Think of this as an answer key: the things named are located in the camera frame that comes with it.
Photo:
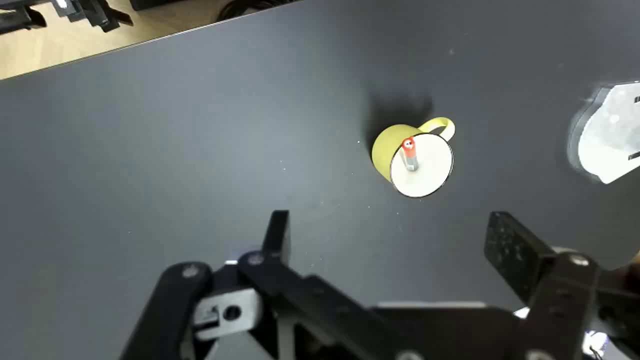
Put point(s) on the red grey marker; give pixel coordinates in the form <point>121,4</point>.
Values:
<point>409,155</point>

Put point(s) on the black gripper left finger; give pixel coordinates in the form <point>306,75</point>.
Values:
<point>200,312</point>

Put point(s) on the yellow mug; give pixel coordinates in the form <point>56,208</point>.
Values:
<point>431,177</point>

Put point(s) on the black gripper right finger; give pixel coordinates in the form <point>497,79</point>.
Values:
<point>567,301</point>

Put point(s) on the black stand legs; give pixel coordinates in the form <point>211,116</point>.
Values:
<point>93,11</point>

